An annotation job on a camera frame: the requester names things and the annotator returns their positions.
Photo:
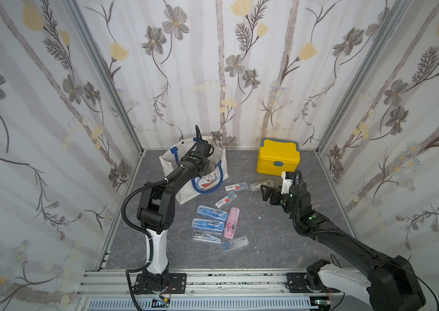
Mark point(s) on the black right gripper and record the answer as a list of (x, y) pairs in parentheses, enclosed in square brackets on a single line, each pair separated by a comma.
[(275, 195)]

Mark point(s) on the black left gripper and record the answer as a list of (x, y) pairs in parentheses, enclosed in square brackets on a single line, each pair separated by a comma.
[(207, 164)]

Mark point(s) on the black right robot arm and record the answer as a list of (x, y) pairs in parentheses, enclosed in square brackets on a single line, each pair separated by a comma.
[(383, 282)]

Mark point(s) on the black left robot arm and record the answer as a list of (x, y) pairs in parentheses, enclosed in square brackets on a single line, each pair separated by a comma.
[(156, 211)]

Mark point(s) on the white canvas tote bag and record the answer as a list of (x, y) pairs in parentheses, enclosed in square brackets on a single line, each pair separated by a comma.
[(206, 179)]

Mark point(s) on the blue compass case upper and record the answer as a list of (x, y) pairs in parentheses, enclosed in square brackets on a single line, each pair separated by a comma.
[(213, 213)]

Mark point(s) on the blue compass case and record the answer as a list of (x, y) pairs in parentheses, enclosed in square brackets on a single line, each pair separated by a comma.
[(216, 226), (213, 213)]

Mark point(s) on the pink compass case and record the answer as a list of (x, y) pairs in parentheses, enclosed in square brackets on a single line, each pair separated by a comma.
[(231, 223)]

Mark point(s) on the blue compass case lower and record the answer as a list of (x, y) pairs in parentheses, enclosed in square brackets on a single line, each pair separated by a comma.
[(216, 226)]

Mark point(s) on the clear compass case bottom middle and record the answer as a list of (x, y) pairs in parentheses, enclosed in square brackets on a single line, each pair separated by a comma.
[(234, 244)]

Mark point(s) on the clear compass case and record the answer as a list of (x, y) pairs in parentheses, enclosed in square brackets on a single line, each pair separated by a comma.
[(234, 244), (207, 236)]

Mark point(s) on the clear compass case bottom left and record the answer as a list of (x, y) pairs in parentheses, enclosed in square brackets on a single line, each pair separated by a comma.
[(207, 236)]

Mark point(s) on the yellow storage box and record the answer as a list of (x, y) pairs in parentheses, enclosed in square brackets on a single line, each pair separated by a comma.
[(277, 156)]

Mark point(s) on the small blue clear case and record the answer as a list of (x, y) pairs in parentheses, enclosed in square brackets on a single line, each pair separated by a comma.
[(237, 187)]

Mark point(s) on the red label clear case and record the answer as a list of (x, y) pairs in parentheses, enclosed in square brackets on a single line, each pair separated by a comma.
[(226, 200)]

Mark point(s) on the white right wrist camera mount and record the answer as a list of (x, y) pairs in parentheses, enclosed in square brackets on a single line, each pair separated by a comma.
[(288, 179)]

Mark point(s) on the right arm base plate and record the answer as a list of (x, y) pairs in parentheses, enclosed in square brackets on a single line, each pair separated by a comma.
[(306, 283)]

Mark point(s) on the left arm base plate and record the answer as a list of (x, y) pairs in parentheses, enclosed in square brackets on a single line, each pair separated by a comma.
[(149, 283)]

